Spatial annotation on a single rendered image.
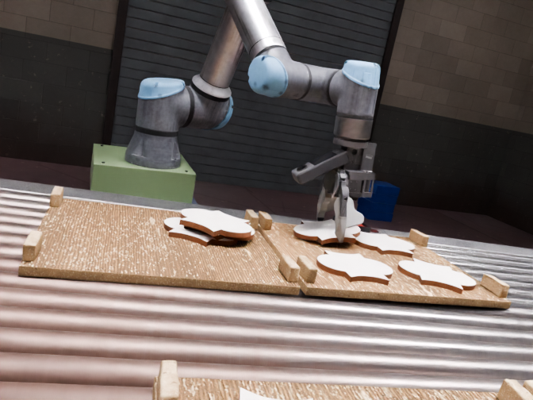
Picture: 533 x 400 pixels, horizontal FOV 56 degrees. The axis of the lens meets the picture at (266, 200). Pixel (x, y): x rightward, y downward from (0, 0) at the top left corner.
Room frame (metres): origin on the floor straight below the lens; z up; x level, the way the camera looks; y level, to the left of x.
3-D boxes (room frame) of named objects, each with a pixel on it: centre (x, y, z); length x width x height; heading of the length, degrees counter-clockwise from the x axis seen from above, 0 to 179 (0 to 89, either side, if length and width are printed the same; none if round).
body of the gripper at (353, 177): (1.05, -0.16, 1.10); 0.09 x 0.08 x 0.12; 108
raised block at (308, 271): (0.80, -0.09, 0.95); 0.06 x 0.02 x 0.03; 18
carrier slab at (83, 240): (0.86, 0.17, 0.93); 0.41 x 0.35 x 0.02; 108
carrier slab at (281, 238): (0.99, -0.23, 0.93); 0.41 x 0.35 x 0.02; 108
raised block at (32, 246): (0.67, 0.31, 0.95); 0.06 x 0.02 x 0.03; 18
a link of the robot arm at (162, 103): (1.38, 0.33, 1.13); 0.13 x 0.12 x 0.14; 132
